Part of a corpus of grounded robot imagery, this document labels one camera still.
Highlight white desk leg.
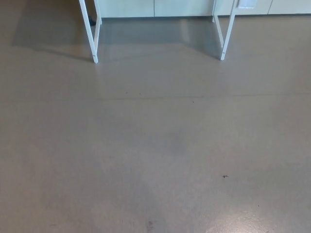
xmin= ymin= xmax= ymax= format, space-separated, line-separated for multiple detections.
xmin=79 ymin=0 xmax=103 ymax=64
xmin=212 ymin=0 xmax=241 ymax=61

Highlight white cabinet door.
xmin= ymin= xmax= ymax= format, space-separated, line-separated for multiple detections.
xmin=154 ymin=0 xmax=269 ymax=17
xmin=84 ymin=0 xmax=155 ymax=18
xmin=268 ymin=0 xmax=311 ymax=15

